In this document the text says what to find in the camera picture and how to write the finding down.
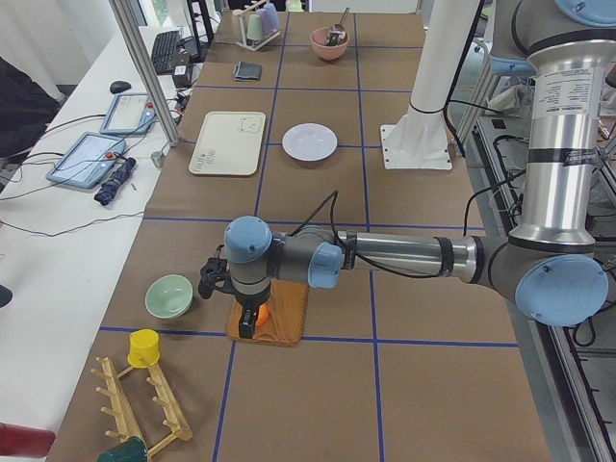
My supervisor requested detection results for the small black box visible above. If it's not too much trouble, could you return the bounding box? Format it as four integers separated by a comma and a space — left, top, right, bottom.
172, 64, 193, 89

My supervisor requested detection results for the black computer mouse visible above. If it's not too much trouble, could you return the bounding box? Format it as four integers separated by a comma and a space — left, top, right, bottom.
109, 81, 132, 94

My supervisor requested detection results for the brown wooden tray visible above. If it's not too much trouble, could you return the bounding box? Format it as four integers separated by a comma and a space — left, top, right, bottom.
226, 280, 309, 347

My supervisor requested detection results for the wooden cup rack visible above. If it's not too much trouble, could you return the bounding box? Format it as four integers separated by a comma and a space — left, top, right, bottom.
90, 356, 194, 461

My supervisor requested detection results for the green ceramic bowl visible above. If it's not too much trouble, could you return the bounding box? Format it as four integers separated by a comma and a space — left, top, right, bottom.
144, 274, 193, 320

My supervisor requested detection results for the lower teach pendant tablet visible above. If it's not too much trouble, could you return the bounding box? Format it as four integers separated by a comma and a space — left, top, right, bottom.
46, 132, 126, 190

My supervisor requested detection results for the metal spoon in bowl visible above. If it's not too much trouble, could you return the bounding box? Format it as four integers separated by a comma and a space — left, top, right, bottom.
324, 7, 350, 47

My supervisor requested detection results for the white round plate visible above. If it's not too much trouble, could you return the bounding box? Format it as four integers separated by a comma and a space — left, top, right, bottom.
282, 123, 338, 162

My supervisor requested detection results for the upper teach pendant tablet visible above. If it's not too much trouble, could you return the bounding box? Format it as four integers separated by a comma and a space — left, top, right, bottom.
100, 93, 156, 136

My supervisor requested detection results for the green pastel cup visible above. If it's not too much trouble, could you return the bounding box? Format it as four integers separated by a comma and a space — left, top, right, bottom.
246, 13, 264, 42

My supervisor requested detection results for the orange fruit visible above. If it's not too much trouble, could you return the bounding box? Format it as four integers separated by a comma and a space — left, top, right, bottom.
255, 304, 270, 327

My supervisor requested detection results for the small metal weight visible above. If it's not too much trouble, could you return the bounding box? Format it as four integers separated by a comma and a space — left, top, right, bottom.
150, 151, 166, 168

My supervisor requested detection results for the black keyboard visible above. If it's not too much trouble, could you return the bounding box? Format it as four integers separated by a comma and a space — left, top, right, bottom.
150, 30, 180, 75

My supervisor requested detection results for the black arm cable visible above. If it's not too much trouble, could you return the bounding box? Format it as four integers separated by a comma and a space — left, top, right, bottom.
290, 190, 477, 280

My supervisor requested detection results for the cream rectangular tray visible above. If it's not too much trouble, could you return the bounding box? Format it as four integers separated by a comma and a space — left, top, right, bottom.
188, 111, 267, 176

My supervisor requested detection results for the yellow plastic cup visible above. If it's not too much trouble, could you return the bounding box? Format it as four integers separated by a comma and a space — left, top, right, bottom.
127, 329, 161, 369

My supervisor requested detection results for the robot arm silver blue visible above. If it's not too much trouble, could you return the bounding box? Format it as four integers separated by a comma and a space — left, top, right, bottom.
224, 1, 615, 339

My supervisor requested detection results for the dark folded cloth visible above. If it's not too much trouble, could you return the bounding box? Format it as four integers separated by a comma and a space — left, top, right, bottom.
233, 62, 262, 82

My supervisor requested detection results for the white cup rack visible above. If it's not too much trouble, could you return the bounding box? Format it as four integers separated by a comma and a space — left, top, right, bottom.
232, 0, 281, 51

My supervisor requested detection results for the blue pastel cup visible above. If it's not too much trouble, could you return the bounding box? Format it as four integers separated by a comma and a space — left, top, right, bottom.
263, 3, 280, 29

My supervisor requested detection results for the folded navy umbrella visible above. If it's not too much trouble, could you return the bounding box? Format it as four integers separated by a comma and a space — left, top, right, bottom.
94, 158, 137, 206

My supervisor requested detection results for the dark red cylinder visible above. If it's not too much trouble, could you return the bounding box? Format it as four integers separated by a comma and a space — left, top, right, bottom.
1, 423, 56, 458

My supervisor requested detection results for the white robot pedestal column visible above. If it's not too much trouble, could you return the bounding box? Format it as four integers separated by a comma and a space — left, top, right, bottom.
380, 0, 480, 170

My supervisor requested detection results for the teach pendant tablet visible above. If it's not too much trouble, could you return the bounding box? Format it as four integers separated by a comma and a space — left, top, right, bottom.
100, 93, 156, 136
46, 132, 126, 190

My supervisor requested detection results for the purple pastel cup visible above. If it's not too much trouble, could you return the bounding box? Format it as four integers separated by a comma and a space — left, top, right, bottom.
256, 4, 275, 36

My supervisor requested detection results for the pink bowl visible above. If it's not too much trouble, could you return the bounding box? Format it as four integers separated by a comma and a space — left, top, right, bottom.
310, 27, 349, 62

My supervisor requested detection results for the dark green cup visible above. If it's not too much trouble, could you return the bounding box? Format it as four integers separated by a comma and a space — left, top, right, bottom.
96, 436, 148, 462

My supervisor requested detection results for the aluminium frame post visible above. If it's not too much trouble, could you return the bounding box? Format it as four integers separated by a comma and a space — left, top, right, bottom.
109, 0, 180, 147

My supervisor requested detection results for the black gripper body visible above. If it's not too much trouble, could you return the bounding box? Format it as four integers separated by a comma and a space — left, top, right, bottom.
235, 289, 270, 316

